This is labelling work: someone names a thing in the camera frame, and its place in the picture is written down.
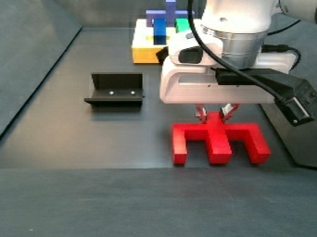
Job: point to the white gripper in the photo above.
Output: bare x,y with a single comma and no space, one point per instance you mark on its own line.
187,76

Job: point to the red E-shaped block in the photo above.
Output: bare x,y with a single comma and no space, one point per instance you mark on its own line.
216,134

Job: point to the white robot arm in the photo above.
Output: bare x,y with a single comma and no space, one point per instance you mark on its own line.
248,16

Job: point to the yellow base board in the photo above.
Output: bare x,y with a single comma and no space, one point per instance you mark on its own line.
145,53

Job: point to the green long block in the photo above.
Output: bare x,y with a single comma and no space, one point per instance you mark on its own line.
182,25

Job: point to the blue long block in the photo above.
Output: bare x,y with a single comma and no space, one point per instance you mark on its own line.
159,31

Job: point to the purple cross-shaped block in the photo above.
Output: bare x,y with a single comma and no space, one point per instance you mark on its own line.
168,14

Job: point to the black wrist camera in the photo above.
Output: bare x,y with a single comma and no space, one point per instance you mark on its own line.
294,95

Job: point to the black angle bracket holder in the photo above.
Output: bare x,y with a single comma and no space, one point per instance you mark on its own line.
116,89

